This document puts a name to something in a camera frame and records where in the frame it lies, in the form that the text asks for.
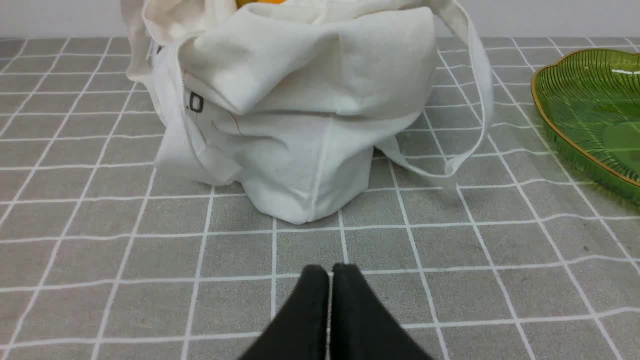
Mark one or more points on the grey checked tablecloth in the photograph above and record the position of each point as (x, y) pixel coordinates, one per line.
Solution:
(103, 258)

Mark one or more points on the orange fruit in bag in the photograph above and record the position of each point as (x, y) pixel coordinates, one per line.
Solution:
(242, 3)

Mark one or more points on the green glass plate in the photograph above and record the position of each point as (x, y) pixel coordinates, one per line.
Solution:
(589, 103)

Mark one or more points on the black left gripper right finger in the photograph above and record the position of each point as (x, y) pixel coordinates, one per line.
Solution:
(361, 328)

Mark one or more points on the white cloth tote bag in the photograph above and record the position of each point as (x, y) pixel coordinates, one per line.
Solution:
(290, 100)

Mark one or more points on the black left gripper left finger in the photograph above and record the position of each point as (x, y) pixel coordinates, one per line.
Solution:
(299, 329)

